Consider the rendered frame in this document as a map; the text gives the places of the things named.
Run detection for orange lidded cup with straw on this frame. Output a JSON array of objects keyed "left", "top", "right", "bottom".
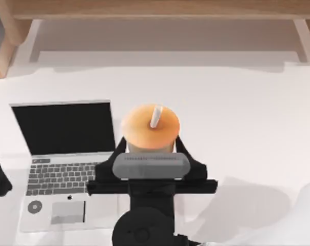
[{"left": 121, "top": 102, "right": 181, "bottom": 154}]

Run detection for pale grey rounded box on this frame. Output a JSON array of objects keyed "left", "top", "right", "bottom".
[{"left": 111, "top": 152, "right": 191, "bottom": 180}]

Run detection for silver open laptop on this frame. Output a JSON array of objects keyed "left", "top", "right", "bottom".
[{"left": 9, "top": 99, "right": 118, "bottom": 233}]

